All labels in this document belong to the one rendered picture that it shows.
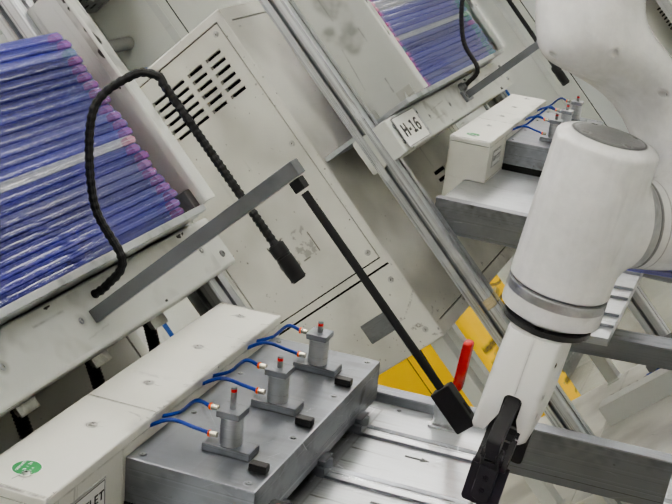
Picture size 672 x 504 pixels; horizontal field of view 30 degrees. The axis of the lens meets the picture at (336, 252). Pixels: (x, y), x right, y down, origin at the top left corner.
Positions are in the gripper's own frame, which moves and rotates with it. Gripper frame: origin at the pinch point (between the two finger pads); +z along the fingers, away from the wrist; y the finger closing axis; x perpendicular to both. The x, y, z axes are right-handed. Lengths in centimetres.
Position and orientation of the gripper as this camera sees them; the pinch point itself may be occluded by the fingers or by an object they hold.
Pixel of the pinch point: (495, 470)
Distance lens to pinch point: 112.7
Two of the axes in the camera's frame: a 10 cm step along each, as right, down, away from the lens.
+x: 9.0, 3.5, -2.6
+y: -3.6, 2.7, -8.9
